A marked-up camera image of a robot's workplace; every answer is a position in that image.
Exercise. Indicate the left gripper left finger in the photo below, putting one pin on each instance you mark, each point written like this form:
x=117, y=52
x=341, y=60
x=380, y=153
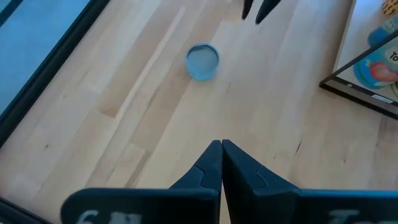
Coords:
x=186, y=205

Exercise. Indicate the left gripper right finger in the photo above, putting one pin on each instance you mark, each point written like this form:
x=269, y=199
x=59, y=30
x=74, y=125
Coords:
x=280, y=205

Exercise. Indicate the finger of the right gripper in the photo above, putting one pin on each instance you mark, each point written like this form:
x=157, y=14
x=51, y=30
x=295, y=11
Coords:
x=267, y=7
x=247, y=7

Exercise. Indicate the short blue can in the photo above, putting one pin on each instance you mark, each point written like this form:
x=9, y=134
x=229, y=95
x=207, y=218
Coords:
x=202, y=62

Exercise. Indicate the blue tomatoes can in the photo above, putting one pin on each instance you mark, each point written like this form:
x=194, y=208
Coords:
x=379, y=73

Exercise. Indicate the black frame shelf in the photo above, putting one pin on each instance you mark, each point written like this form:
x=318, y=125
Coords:
x=357, y=96

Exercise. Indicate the black aluminium table frame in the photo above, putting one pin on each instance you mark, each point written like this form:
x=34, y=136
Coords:
x=46, y=71

